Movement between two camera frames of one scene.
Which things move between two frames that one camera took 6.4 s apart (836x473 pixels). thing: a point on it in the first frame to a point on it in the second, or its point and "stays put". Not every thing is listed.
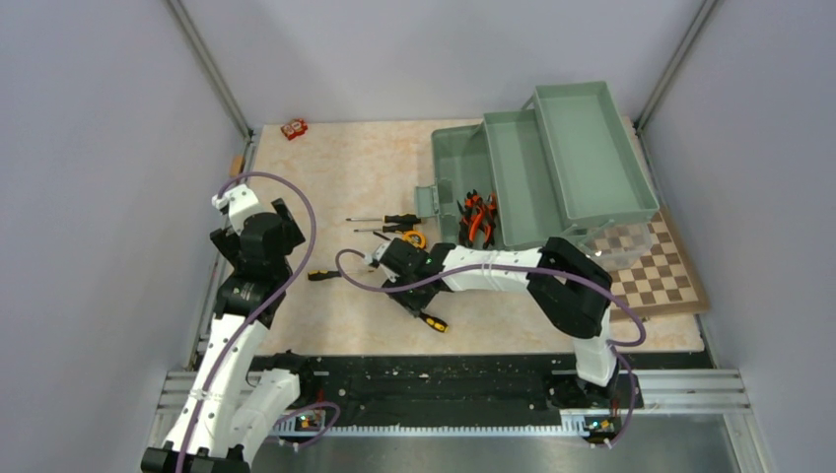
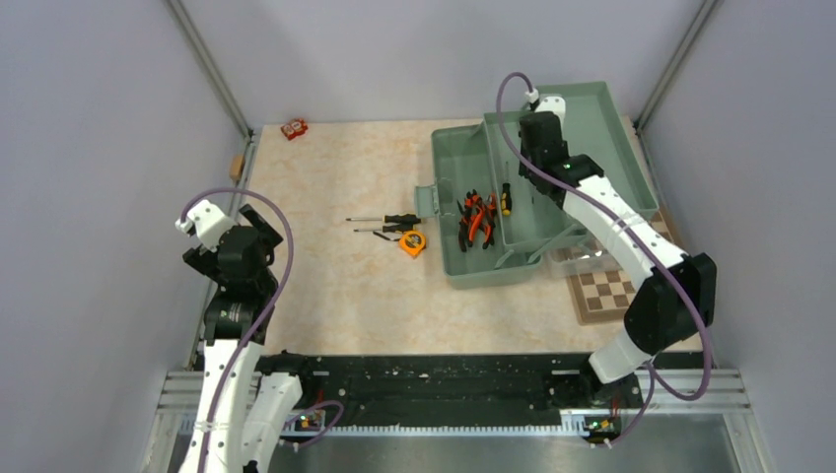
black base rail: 463,388 stays put
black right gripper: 414,304 to 522,170
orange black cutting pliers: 488,220 stays put
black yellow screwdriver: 406,218 stays put
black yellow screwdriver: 389,229 stays put
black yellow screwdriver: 435,322 to 506,196
